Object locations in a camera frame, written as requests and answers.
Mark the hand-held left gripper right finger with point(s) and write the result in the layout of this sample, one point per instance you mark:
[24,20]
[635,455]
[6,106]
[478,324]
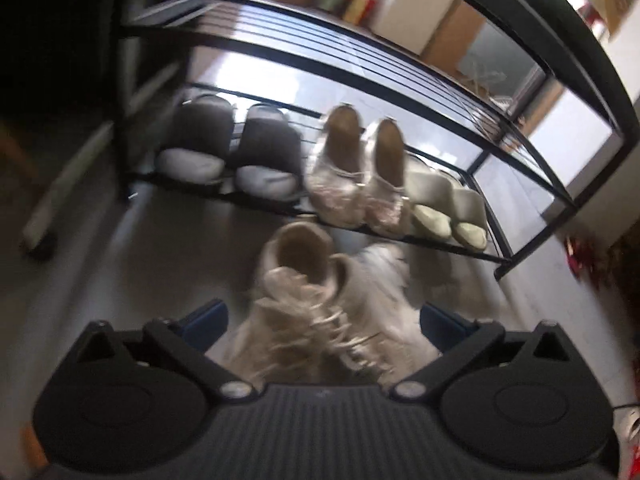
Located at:
[441,326]

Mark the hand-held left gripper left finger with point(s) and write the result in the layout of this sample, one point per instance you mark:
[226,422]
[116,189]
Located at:
[205,325]

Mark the white lace sneaker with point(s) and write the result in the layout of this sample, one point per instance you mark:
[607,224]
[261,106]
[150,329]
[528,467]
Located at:
[392,300]
[295,305]

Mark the pale green slipper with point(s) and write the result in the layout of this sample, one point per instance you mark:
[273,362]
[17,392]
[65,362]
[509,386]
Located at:
[432,200]
[471,217]

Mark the black metal shoe rack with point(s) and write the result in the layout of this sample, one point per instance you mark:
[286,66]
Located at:
[550,5]

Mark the white embroidered pearl shoe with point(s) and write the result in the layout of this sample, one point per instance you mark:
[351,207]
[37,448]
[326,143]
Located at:
[387,180]
[339,175]

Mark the red floor decoration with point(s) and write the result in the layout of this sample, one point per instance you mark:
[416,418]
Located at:
[580,255]

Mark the grey slipper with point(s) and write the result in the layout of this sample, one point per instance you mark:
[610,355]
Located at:
[267,157]
[197,140]

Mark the wooden door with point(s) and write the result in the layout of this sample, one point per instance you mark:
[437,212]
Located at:
[452,37]

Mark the yellow box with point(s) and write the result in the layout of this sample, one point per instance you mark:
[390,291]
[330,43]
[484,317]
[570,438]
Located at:
[357,7]

